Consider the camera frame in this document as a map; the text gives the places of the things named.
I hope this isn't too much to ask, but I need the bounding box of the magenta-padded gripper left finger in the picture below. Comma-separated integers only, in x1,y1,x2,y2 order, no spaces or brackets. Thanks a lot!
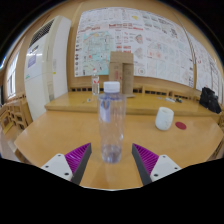
40,142,93,186

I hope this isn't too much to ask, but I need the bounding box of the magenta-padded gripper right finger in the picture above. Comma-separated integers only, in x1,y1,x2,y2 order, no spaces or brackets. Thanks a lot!
131,143,183,186

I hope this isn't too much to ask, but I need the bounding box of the clear white-capped water bottle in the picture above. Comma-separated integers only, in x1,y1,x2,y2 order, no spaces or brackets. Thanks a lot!
97,81,127,164

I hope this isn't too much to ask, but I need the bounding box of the flat round red coaster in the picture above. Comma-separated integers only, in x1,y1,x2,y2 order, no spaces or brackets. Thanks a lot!
175,121,187,131

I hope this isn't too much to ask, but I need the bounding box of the white ceramic mug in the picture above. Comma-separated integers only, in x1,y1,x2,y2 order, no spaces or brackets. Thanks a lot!
154,106,175,131

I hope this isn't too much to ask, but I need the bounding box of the wooden chairs group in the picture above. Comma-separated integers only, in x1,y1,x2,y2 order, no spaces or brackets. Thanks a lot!
0,96,34,135
213,113,224,158

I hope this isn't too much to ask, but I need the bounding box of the row of wooden chairs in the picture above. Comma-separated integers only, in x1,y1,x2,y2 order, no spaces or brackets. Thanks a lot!
69,85,201,102

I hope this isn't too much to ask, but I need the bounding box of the black bag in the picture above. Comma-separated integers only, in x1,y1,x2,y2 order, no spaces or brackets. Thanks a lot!
199,86,222,114

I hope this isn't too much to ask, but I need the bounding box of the small red-labelled clear bottle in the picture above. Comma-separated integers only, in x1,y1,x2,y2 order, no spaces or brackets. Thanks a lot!
91,69,100,96

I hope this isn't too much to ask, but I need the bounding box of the white standing air conditioner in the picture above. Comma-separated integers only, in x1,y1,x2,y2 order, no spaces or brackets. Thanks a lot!
23,15,72,121

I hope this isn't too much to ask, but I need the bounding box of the window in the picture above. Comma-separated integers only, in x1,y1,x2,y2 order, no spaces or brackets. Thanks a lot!
5,53,20,98

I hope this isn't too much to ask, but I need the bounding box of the brown cardboard box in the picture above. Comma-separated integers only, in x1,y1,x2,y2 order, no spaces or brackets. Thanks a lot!
108,50,135,95

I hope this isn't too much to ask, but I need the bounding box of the narrow wall poster sheet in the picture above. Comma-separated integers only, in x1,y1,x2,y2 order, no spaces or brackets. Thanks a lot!
186,31,224,98

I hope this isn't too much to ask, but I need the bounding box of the large wall poster sheet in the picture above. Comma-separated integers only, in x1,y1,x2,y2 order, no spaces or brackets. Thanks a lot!
73,6,195,88

